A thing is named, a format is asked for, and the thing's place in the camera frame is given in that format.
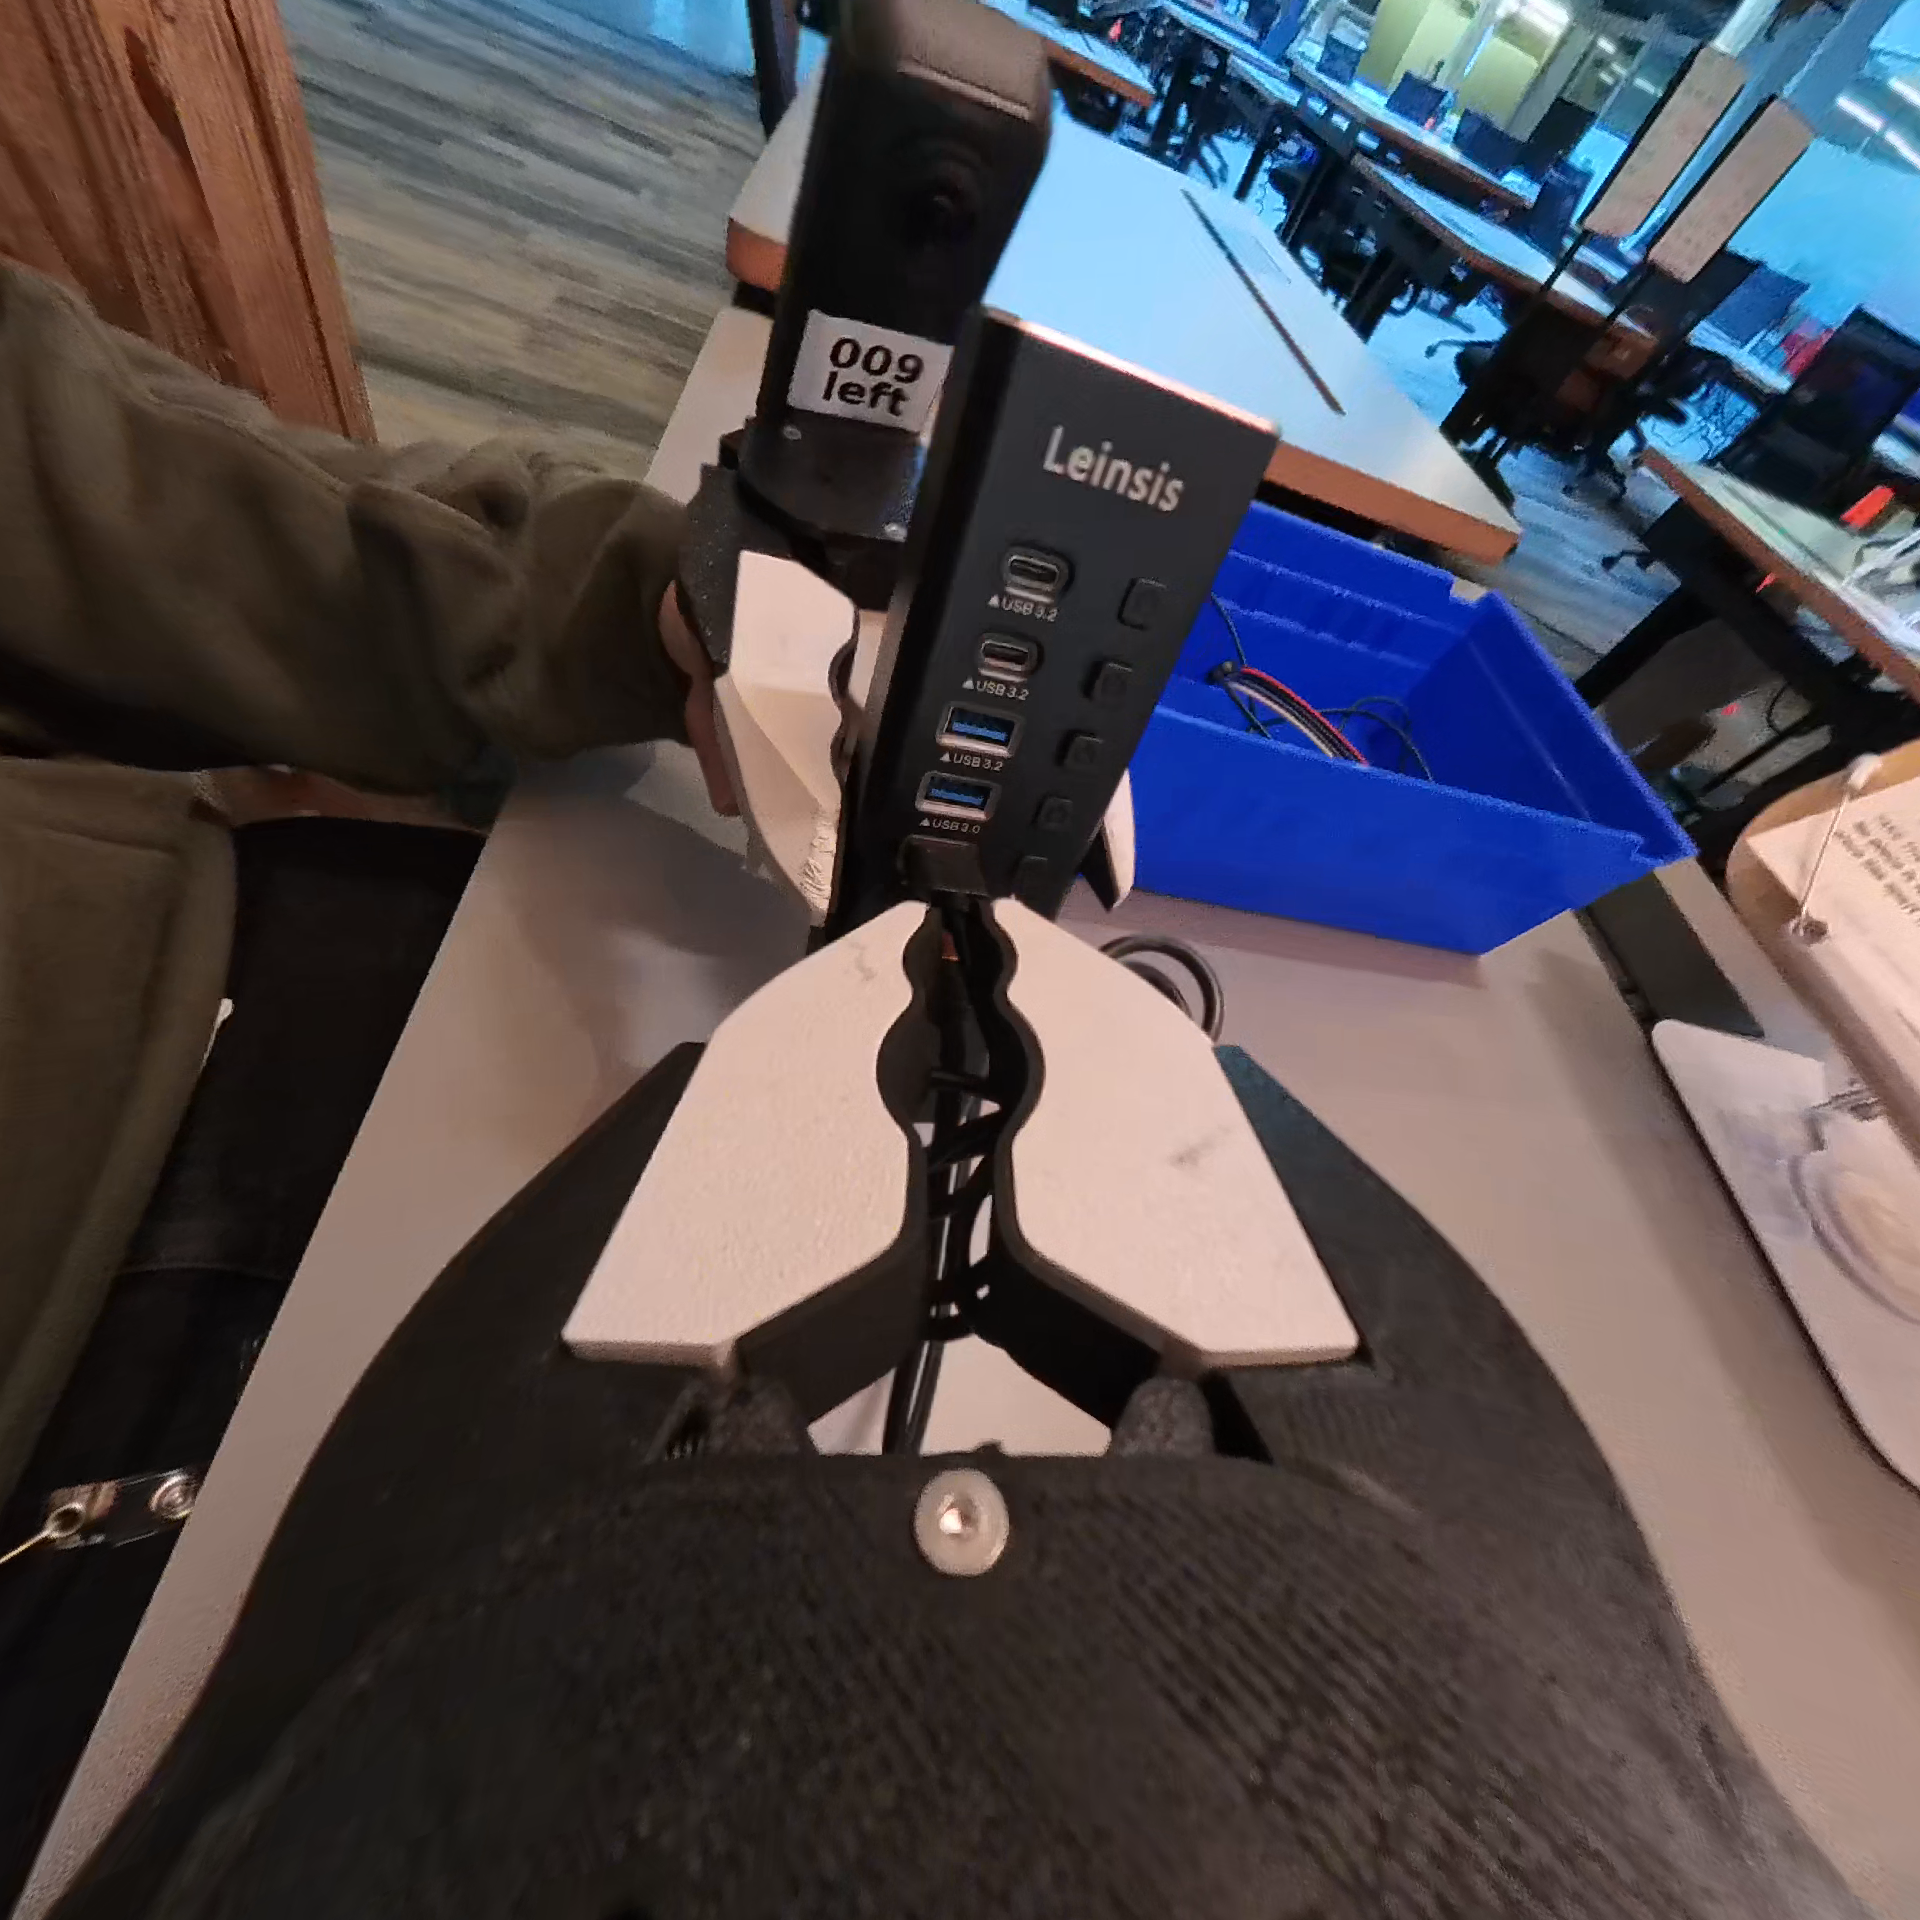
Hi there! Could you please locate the metal badge clip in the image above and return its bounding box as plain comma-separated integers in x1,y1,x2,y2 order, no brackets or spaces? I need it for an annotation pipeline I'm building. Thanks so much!
0,1467,204,1575

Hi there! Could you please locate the black USB cable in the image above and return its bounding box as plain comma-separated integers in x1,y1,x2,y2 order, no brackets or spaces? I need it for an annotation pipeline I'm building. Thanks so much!
882,837,1231,1461

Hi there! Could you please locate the clear plastic object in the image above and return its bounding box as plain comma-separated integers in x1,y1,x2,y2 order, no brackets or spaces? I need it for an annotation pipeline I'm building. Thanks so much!
1793,1088,1920,1292

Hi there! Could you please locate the red and black wire bundle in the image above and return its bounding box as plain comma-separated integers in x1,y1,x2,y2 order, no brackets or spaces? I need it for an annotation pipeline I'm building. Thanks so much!
1201,592,1442,782

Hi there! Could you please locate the white mat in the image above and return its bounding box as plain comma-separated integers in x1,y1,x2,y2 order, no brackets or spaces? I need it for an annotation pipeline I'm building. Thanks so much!
1651,1019,1920,1479

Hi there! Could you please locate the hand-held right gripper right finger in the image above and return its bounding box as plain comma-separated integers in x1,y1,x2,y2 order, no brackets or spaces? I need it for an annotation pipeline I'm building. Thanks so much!
991,896,1362,1376

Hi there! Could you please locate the black USB hub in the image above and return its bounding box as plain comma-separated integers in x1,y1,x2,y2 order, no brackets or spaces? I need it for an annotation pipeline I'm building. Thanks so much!
832,307,1280,932

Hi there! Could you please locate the wood edged work table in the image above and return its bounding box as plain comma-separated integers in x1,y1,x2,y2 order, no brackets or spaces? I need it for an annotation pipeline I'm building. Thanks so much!
1642,442,1920,707

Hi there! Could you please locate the wooden pillar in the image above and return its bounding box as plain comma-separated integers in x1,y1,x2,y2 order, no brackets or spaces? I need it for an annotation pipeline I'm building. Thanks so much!
0,0,377,444

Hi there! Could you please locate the white table with wood edge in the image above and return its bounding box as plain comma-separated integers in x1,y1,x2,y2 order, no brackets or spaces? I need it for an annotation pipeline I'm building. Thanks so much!
727,67,1525,565

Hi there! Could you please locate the wooden partition board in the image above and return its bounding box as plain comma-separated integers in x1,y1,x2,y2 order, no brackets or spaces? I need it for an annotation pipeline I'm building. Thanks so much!
1642,96,1817,287
1583,45,1749,242

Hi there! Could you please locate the blue plastic bin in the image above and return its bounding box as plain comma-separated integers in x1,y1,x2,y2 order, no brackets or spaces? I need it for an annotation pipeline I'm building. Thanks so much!
1125,503,1700,958

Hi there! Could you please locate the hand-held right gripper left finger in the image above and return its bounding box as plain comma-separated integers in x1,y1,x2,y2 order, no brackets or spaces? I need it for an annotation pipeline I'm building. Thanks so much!
562,896,945,1374

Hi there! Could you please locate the person's left hand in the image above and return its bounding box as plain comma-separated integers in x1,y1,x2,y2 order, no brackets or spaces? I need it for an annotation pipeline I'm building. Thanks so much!
661,582,746,818

